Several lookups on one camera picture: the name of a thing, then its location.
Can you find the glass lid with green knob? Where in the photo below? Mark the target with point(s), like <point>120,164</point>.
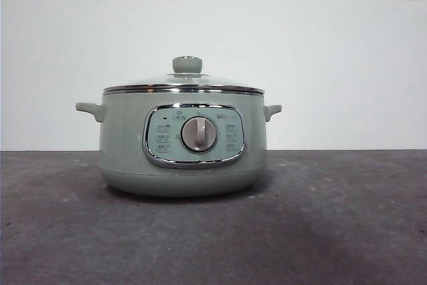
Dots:
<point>187,64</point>

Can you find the sage green electric cooking pot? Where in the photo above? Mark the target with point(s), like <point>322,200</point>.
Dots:
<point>126,151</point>

